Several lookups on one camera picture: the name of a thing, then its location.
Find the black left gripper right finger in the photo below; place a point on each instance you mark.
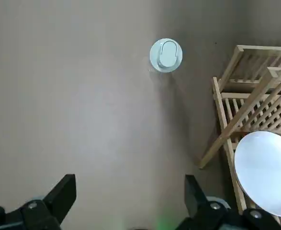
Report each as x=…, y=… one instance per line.
x=209, y=215

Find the pale round plate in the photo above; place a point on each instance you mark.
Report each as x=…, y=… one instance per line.
x=264, y=172

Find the wooden dish rack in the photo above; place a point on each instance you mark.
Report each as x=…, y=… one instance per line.
x=228, y=95

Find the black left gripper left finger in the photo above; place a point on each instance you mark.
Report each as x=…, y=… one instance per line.
x=47, y=210

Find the clear bottle white cap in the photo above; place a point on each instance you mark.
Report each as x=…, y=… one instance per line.
x=166, y=56

